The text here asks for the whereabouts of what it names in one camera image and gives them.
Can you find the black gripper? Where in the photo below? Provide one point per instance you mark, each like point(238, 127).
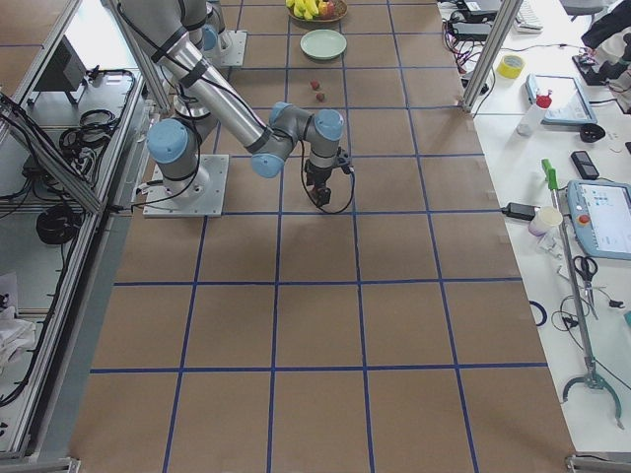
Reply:
point(317, 176)

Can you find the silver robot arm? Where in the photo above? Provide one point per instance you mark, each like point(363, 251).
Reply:
point(205, 23)
point(174, 33)

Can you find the light green plate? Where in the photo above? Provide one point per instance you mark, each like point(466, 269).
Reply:
point(323, 44)

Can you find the yellow banana bunch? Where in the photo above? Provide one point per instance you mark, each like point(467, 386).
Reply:
point(303, 9)

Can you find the red apple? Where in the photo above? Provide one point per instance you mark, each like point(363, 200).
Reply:
point(328, 9)

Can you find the brown wicker basket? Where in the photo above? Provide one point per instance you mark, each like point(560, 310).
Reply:
point(342, 11)

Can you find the black power adapter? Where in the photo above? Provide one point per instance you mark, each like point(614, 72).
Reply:
point(519, 211)

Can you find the yellow tape roll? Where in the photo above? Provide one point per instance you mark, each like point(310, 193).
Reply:
point(510, 66)

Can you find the white paper cup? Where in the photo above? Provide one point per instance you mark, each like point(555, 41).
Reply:
point(545, 220)

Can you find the red cap squeeze bottle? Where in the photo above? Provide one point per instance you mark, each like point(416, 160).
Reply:
point(533, 117)

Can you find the blue teach pendant far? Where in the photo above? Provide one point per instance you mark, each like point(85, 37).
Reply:
point(570, 105)

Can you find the blue teach pendant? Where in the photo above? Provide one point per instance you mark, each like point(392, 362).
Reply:
point(570, 105)
point(600, 216)

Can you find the black smartphone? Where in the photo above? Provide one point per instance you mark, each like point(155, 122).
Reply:
point(584, 165)

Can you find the blue teach pendant near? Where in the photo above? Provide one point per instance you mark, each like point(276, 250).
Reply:
point(600, 216)

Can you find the long metal grabber tool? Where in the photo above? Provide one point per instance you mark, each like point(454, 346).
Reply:
point(591, 379)

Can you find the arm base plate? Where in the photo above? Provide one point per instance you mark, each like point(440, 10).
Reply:
point(203, 197)
point(230, 49)

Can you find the aluminium frame post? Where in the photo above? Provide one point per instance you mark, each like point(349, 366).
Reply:
point(503, 22)

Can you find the black handled scissors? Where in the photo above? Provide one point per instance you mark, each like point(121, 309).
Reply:
point(586, 267)

